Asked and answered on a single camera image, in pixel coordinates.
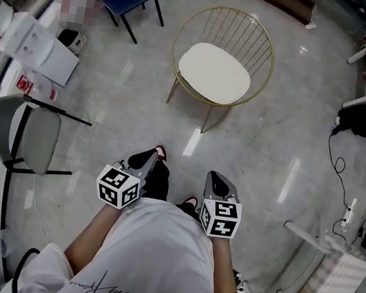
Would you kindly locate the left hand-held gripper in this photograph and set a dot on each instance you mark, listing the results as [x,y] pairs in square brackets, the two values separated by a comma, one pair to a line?
[116,185]

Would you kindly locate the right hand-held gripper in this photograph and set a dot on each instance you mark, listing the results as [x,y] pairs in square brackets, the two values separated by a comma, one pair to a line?
[222,219]

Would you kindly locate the white seat cushion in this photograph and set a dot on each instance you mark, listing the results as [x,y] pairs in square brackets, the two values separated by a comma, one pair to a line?
[213,72]

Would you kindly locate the person's left forearm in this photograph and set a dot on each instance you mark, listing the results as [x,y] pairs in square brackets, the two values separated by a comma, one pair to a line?
[91,238]

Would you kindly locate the person's right forearm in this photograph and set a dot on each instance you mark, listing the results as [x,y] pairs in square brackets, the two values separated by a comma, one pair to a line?
[224,272]

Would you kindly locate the person's black trousers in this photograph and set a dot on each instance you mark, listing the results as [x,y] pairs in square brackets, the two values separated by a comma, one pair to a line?
[157,180]

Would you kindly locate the person's left red shoe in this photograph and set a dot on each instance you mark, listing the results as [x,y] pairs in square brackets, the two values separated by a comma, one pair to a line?
[162,151]

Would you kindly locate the person's white shirt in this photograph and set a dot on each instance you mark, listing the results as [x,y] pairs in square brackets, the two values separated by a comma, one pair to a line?
[156,260]

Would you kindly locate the white metal bar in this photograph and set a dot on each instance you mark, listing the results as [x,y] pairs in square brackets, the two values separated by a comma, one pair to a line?
[307,236]

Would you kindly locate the clear water jug red cap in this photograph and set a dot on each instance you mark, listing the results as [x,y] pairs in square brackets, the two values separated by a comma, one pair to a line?
[39,89]

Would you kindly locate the white power strip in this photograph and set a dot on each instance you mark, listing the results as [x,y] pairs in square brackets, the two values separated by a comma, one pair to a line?
[350,214]

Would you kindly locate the small black and white bin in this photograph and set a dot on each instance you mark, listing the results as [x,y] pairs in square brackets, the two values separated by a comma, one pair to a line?
[71,40]

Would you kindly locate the white water dispenser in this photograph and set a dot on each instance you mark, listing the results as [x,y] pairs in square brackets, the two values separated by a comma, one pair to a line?
[36,46]

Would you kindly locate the grey chair with black frame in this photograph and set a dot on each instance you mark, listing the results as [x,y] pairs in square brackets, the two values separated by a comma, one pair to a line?
[40,138]

